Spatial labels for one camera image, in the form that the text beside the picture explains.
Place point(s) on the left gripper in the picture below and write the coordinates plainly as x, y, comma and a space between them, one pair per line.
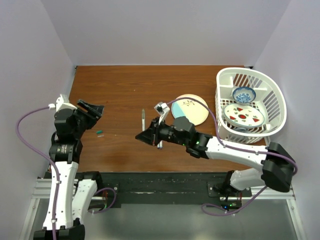
94, 113

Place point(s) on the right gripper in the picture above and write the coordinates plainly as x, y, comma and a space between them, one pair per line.
151, 135

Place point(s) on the thin green white pen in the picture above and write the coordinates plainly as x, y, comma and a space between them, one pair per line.
143, 119

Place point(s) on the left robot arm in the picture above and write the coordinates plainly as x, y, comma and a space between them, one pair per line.
70, 193

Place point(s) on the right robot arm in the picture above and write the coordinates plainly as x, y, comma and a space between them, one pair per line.
269, 166

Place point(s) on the cream and blue plate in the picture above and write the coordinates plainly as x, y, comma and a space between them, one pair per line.
192, 110

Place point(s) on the watermelon pattern plate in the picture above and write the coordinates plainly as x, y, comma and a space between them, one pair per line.
241, 115

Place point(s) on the blue patterned bowl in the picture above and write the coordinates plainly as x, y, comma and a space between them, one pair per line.
244, 95

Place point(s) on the white plastic basket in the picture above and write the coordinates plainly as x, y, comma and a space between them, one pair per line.
269, 101

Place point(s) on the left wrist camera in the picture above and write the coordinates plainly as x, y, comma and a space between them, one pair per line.
62, 102

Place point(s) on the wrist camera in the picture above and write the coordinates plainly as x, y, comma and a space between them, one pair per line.
163, 110
62, 102

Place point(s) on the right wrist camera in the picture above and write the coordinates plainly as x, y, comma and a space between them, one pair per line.
163, 110

